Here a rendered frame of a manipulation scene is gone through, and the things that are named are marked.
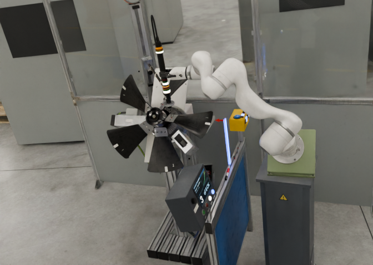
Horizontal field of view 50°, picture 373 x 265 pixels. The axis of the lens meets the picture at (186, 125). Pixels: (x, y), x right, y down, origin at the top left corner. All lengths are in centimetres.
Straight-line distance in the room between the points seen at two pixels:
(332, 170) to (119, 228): 185
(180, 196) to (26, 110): 366
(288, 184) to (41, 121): 354
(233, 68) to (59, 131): 355
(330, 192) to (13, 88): 364
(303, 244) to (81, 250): 184
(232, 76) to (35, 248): 251
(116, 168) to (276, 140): 234
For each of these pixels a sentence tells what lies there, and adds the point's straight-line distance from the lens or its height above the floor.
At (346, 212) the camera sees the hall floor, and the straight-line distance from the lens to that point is 357.
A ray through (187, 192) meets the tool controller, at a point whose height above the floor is 125.
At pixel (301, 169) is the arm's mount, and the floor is 97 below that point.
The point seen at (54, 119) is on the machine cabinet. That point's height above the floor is 37.
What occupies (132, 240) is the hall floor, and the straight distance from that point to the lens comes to 347.
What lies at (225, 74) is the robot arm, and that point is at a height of 164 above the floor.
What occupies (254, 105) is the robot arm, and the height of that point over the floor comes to 148.
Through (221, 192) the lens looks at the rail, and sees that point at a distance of 236.
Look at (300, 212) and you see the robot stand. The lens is 242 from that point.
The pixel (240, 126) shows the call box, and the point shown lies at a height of 102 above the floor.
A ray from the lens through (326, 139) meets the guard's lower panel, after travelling 322.
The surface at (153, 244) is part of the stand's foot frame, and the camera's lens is 327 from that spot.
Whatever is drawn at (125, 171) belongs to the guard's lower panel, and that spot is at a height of 20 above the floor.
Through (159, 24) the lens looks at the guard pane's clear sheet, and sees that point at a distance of 314.
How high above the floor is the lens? 230
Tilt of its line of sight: 27 degrees down
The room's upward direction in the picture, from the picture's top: 9 degrees counter-clockwise
